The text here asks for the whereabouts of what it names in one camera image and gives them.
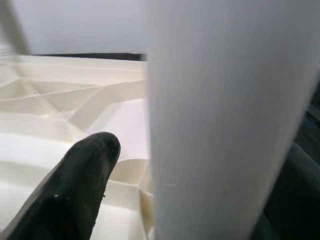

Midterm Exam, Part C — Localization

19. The white plastic table leg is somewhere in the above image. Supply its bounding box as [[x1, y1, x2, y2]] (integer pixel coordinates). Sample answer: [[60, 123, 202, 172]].
[[139, 0, 320, 240], [0, 0, 32, 57]]

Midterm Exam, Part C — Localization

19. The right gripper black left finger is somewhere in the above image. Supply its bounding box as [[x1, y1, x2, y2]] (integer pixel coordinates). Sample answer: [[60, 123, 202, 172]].
[[0, 131, 122, 240]]

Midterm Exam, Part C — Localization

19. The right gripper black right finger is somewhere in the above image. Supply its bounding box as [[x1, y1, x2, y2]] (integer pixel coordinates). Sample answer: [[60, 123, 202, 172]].
[[247, 141, 320, 240]]

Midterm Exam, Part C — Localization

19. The white plastic children table top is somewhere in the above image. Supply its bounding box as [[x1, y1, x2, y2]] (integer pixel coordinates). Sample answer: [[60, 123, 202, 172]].
[[0, 54, 157, 240]]

